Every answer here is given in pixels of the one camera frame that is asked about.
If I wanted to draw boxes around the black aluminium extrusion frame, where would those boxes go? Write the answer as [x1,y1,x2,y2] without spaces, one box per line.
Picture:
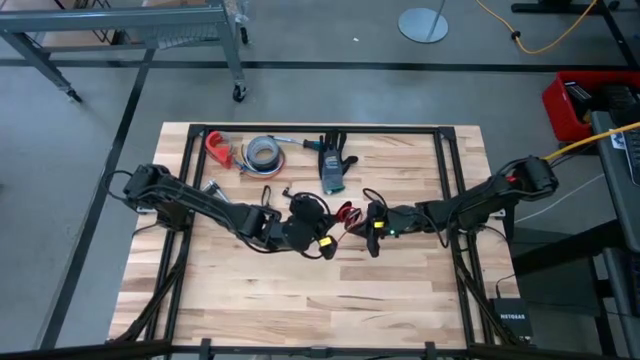
[107,123,531,360]

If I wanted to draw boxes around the black C-clamp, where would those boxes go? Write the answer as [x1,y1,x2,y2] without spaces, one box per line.
[201,178,232,204]

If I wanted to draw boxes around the black floor stand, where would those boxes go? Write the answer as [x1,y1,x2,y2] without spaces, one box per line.
[510,0,640,69]

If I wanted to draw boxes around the black cable bundle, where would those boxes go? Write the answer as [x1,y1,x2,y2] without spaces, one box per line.
[112,229,189,346]
[452,239,511,346]

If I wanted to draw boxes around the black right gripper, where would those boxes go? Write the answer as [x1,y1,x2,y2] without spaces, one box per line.
[349,199,426,259]

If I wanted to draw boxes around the yellow cable with black joint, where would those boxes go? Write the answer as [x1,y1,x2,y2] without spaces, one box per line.
[474,0,600,56]

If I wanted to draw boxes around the coloured wire coils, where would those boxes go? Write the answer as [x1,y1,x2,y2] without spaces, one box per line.
[238,145,288,179]

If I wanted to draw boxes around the red tape dispenser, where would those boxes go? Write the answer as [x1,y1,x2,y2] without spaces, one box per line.
[204,130,236,170]

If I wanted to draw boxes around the blue and black screwdriver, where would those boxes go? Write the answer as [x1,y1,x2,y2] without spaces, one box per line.
[267,133,322,152]

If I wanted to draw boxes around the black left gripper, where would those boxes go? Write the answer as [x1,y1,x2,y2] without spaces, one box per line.
[272,192,346,261]

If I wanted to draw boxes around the grey metal cart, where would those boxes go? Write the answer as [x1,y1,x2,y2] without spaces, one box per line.
[0,0,250,105]

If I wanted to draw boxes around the black Netgear network switch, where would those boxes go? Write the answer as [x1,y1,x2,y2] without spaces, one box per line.
[488,298,534,341]

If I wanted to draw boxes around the thick yellow extension cable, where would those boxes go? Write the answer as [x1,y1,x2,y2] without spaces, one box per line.
[544,122,640,162]

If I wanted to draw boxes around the grey and black work glove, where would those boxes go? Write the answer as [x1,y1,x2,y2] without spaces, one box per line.
[318,131,360,196]

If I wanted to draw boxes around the black rectangular device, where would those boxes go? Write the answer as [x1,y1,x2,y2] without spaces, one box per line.
[563,80,595,122]

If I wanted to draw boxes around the grey duct tape roll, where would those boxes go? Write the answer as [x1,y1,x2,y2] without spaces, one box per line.
[244,134,282,175]

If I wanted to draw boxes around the red plastic bin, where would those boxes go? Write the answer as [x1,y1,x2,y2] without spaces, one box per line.
[542,70,640,144]

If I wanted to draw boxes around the round metal stand base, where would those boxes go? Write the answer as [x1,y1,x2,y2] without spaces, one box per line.
[398,0,450,45]

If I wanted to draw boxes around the thin blue wire coil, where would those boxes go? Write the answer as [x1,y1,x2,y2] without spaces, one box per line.
[239,149,284,177]

